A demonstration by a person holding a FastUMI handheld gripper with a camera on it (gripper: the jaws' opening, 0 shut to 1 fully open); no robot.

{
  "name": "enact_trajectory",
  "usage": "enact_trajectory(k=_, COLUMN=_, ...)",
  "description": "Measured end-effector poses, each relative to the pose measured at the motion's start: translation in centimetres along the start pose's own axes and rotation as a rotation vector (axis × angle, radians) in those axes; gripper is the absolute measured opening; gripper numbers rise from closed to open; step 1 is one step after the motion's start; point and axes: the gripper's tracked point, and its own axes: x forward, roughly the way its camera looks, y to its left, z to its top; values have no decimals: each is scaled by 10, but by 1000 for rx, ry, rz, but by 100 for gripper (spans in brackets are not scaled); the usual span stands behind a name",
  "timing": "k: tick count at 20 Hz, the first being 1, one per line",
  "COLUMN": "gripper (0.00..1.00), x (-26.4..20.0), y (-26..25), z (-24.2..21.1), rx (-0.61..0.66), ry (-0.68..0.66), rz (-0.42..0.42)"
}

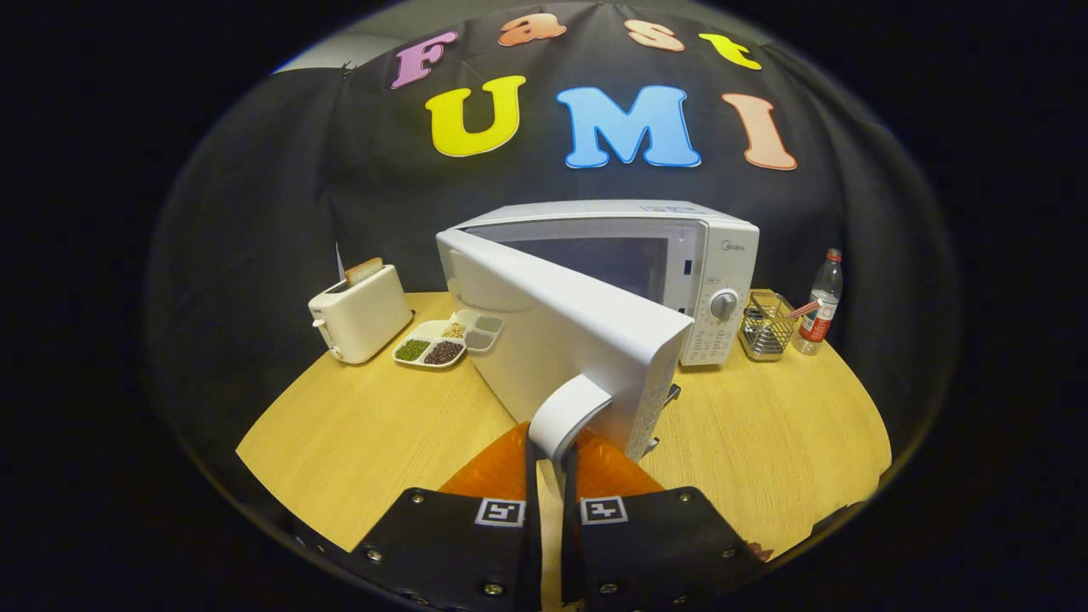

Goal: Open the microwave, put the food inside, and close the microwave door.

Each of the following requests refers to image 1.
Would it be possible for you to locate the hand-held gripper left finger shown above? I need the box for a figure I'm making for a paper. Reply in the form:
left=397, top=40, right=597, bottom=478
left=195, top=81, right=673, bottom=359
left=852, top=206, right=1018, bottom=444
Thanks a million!
left=348, top=422, right=545, bottom=612

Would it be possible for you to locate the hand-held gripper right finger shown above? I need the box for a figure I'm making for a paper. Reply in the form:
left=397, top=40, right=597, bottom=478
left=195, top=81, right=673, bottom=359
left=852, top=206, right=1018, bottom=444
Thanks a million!
left=561, top=425, right=766, bottom=612

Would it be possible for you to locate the white toaster oven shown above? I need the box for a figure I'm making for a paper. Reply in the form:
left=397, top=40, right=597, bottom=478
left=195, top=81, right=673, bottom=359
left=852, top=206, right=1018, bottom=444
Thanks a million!
left=435, top=200, right=761, bottom=464

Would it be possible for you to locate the cream toaster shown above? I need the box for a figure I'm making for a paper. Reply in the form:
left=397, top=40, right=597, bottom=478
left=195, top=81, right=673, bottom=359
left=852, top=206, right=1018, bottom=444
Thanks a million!
left=308, top=263, right=415, bottom=365

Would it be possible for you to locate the white divided bean dish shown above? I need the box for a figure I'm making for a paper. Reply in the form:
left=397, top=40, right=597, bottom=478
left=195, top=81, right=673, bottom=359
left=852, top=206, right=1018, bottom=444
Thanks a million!
left=392, top=309, right=505, bottom=369

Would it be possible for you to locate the clear red label water bottle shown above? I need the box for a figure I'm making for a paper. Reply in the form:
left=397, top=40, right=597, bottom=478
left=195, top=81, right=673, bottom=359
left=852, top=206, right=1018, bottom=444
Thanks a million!
left=792, top=248, right=844, bottom=355

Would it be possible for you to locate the metal wire basket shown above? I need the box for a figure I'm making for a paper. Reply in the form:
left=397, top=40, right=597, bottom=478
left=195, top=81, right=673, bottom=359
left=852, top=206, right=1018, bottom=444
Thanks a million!
left=738, top=289, right=800, bottom=363

